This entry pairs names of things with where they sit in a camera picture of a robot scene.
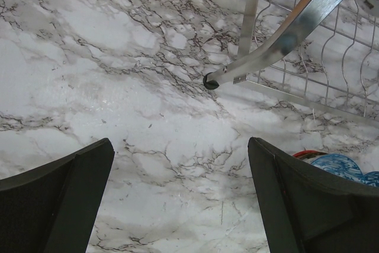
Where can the steel two-tier dish rack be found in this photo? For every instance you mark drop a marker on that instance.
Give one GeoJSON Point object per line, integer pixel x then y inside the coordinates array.
{"type": "Point", "coordinates": [305, 17]}

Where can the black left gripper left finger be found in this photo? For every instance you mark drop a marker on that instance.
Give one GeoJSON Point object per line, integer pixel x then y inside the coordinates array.
{"type": "Point", "coordinates": [52, 208]}

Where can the blue floral patterned bowl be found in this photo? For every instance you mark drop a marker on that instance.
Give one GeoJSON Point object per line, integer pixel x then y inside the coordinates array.
{"type": "Point", "coordinates": [339, 165]}

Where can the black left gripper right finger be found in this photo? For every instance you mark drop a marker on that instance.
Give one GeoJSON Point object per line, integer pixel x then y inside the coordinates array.
{"type": "Point", "coordinates": [307, 209]}

